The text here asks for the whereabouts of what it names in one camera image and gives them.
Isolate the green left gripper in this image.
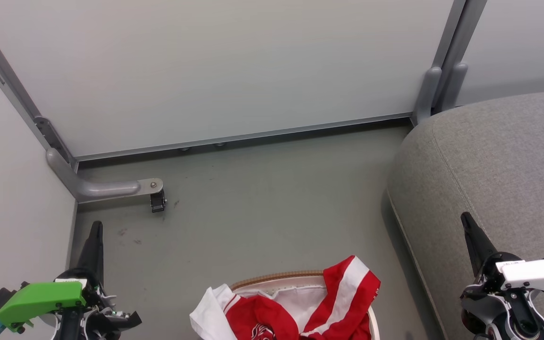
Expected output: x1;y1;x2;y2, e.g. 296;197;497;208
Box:
0;221;143;340

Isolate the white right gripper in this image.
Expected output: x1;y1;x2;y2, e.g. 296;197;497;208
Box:
460;212;544;340

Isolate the red and white garment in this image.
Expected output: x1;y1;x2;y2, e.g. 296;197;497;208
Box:
189;255;381;340

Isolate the grey fabric sofa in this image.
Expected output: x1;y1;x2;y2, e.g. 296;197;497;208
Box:
386;88;544;340

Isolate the grey partition foot with caster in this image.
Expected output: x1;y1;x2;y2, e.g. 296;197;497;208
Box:
46;148;164;204

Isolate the black caster wheel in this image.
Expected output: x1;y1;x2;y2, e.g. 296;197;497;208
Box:
150;189;167;213

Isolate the short grey partition foot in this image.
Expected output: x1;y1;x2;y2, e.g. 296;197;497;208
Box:
441;63;469;113
413;66;443;126

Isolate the cream laundry basket brown rim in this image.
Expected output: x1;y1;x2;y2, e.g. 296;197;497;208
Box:
229;270;380;340

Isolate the grey metal post bracket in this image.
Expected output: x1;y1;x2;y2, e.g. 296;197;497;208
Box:
34;116;73;164

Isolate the grey metal double partition post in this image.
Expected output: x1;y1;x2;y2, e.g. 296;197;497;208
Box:
432;0;488;71

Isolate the grey metal partition bottom rail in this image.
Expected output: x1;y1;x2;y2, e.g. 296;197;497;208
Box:
73;112;415;162

